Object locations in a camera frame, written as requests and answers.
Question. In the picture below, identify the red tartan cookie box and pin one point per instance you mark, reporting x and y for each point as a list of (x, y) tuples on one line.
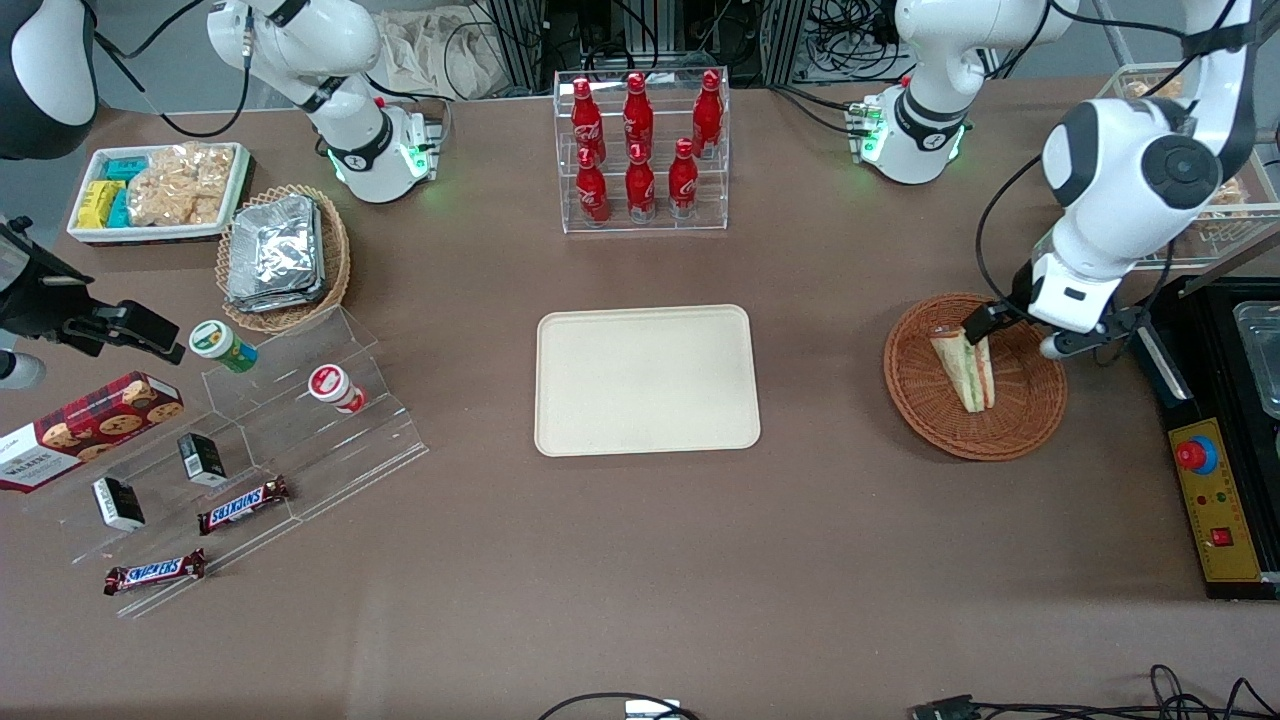
[(90, 425)]

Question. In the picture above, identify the yellow wrapped snack pack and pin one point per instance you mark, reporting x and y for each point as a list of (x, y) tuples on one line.
[(95, 205)]

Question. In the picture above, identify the green lidded snack cup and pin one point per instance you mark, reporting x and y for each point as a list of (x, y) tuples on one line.
[(220, 345)]

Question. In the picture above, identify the clear bread display shelf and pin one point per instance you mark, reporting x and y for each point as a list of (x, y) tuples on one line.
[(1260, 215)]

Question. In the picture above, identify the white rectangular snack tray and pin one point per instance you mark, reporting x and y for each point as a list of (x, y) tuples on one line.
[(160, 233)]

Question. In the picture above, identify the red lidded snack cup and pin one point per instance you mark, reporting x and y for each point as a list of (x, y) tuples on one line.
[(333, 387)]

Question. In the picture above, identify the clear plastic container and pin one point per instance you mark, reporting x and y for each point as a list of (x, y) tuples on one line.
[(1260, 360)]

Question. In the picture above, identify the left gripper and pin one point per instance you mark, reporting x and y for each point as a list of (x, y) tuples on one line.
[(992, 318)]

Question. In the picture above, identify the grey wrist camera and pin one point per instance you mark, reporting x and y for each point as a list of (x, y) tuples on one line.
[(18, 371), (1090, 338)]

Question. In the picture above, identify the bagged bread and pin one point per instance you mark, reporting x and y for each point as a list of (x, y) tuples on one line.
[(1150, 90), (1222, 212)]

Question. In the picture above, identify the silver foil pouch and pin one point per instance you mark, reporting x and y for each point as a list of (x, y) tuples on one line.
[(270, 300), (275, 240)]

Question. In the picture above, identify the black yellow control box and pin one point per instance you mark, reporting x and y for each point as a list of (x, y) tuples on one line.
[(1200, 380)]

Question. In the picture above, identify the clear bag of crackers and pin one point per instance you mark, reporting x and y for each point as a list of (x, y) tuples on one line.
[(180, 185)]

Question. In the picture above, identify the oval tan wicker basket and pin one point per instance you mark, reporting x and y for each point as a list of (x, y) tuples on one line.
[(335, 260)]

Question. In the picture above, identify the small black carton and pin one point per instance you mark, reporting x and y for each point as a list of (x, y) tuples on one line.
[(118, 503), (203, 458)]

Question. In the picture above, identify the yellow emergency stop control box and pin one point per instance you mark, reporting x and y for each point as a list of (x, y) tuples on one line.
[(1220, 510)]

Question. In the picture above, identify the teal wrapped snack pack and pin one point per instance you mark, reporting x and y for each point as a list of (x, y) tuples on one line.
[(120, 210), (125, 168)]

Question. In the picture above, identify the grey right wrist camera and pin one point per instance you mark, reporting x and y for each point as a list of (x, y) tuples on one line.
[(18, 371)]

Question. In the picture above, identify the brown Snickers bar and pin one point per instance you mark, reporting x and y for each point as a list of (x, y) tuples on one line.
[(155, 572), (243, 505)]

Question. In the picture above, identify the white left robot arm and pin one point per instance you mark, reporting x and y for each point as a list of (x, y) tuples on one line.
[(1110, 150)]

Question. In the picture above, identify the black equipment rack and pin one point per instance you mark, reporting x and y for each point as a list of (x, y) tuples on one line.
[(620, 35)]

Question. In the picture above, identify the triangular sandwich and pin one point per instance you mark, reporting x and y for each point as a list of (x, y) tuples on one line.
[(970, 385)]

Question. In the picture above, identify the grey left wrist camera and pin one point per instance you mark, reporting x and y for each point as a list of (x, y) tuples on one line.
[(1090, 338)]

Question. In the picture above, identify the clear acrylic stepped display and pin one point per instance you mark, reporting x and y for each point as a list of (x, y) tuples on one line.
[(300, 460)]

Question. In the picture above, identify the clear acrylic bottle rack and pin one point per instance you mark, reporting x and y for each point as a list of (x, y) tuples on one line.
[(645, 225)]

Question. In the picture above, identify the round brown wicker basket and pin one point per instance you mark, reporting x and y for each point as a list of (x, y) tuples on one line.
[(925, 400)]

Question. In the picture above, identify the red cola bottle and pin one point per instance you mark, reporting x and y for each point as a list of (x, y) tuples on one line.
[(683, 185), (592, 195), (582, 115), (637, 110), (708, 110), (640, 190)]

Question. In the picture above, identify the cream plastic tray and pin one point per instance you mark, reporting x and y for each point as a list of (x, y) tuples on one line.
[(645, 380)]

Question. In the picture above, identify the beige cloth bag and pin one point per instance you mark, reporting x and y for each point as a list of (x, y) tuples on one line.
[(430, 50)]

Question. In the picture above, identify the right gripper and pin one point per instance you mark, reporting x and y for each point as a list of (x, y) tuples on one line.
[(42, 300)]

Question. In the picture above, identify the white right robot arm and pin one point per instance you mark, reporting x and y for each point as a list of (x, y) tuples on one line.
[(300, 40)]

